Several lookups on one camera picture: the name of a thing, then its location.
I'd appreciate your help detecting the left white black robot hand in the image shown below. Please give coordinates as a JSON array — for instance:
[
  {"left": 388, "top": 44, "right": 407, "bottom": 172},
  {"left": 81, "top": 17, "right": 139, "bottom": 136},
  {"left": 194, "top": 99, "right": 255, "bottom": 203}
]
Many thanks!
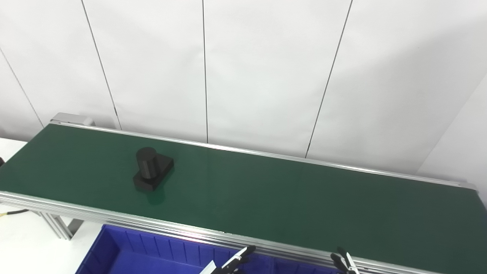
[{"left": 200, "top": 245, "right": 256, "bottom": 274}]

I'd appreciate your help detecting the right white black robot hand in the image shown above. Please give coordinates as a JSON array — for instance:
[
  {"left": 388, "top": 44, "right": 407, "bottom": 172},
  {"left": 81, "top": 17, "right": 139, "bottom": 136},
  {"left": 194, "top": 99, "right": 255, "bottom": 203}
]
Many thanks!
[{"left": 330, "top": 247, "right": 360, "bottom": 274}]

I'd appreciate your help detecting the black cylinder block part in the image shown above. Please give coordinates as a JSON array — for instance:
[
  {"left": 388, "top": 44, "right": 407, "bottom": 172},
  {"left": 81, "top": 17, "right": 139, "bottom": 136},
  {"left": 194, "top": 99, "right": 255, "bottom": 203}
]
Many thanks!
[{"left": 132, "top": 147, "right": 175, "bottom": 192}]

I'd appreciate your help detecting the blue plastic bin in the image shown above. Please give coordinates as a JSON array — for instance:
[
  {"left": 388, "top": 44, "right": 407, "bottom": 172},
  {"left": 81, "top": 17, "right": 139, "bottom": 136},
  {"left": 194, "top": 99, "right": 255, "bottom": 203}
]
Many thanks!
[
  {"left": 75, "top": 224, "right": 275, "bottom": 274},
  {"left": 272, "top": 258, "right": 343, "bottom": 274}
]

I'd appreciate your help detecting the green conveyor belt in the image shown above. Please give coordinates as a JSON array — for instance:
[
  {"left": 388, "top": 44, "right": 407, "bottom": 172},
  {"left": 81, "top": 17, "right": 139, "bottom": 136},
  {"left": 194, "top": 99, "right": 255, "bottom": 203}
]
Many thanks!
[{"left": 0, "top": 121, "right": 487, "bottom": 274}]

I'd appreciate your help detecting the aluminium conveyor leg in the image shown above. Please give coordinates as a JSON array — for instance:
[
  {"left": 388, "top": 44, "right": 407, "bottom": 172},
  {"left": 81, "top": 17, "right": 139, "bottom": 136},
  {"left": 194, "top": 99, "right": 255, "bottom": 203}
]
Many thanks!
[{"left": 37, "top": 211, "right": 85, "bottom": 240}]

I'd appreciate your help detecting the grey conveyor end housing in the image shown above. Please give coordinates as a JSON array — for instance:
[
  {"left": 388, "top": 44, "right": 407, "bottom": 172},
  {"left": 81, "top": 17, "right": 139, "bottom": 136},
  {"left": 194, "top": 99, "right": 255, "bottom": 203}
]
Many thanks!
[{"left": 51, "top": 113, "right": 95, "bottom": 126}]

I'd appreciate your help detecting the black yellow floor cable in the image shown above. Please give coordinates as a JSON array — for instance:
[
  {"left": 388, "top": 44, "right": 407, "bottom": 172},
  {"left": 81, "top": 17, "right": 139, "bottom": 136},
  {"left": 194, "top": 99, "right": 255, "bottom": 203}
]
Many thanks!
[{"left": 0, "top": 209, "right": 30, "bottom": 218}]

